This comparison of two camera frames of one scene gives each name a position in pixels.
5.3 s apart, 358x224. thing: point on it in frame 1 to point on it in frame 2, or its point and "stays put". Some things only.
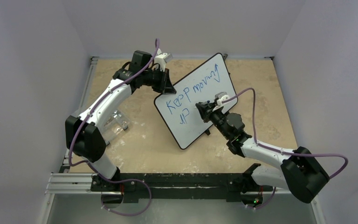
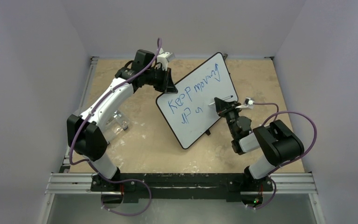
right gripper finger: x=204 y=108 to x=221 y=104
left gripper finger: x=168 y=87 stays put
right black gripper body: x=208 y=111 to x=227 y=109
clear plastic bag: x=117 y=122 stays put
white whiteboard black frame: x=180 y=110 stays put
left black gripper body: x=154 y=79 stays put
